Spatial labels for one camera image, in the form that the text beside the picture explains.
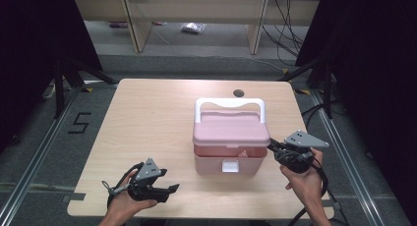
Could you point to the black metal stand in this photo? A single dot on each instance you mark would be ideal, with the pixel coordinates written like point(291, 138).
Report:
point(327, 95)
point(59, 95)

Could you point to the silver metal floor rail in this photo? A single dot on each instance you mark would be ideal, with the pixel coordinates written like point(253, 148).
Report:
point(360, 190)
point(36, 157)

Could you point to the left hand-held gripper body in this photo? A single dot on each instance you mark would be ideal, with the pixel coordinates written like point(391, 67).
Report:
point(149, 170)

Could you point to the person's right hand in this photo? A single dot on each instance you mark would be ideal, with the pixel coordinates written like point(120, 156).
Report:
point(306, 185)

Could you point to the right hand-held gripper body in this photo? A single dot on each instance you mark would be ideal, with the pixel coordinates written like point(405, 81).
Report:
point(303, 139)

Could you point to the person's left hand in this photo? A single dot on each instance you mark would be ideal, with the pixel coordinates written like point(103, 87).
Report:
point(123, 206)

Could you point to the clear plastic bag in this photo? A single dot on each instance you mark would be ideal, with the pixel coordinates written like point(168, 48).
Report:
point(192, 28)

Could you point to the beige wooden desk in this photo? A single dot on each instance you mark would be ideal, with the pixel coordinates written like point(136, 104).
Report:
point(196, 10)

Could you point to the dark curtain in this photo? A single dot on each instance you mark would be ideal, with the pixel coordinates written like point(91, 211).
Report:
point(32, 55)
point(377, 72)

